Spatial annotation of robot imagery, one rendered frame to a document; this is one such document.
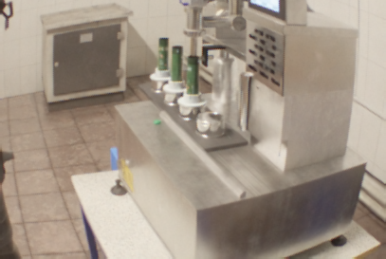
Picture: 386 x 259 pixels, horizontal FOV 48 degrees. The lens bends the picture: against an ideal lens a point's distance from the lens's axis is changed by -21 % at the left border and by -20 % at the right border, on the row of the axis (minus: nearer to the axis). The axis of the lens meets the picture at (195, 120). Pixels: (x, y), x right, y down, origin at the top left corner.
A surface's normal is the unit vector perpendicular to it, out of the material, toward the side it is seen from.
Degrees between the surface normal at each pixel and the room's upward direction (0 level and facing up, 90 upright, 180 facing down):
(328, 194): 90
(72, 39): 90
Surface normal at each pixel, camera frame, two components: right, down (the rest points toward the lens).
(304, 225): 0.40, 0.36
